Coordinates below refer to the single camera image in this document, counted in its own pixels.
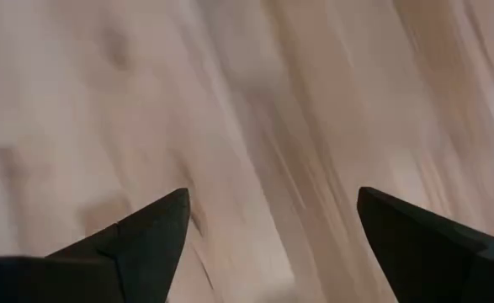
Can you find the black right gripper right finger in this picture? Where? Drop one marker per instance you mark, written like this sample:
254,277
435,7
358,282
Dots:
440,261

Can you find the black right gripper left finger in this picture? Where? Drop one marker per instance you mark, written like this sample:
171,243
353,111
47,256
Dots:
103,269

